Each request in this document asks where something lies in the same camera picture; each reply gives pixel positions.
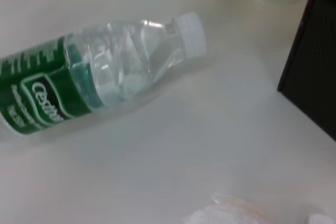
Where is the clear green-label water bottle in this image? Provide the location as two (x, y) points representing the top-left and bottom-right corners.
(0, 11), (207, 137)

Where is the white paper ball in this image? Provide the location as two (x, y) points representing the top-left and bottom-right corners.
(181, 194), (268, 224)

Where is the black mesh pen holder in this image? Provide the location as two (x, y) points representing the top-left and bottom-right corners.
(277, 0), (336, 142)

